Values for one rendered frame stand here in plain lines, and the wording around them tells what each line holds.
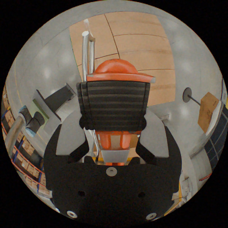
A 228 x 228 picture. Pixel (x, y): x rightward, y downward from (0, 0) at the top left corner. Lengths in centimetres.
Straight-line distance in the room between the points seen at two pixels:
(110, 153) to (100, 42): 80
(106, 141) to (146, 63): 76
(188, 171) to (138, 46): 172
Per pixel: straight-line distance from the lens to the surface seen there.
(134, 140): 71
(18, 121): 85
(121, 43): 80
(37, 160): 924
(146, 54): 83
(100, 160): 55
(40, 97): 96
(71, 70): 150
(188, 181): 143
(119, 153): 18
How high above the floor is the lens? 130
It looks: 57 degrees down
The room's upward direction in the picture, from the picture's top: 180 degrees clockwise
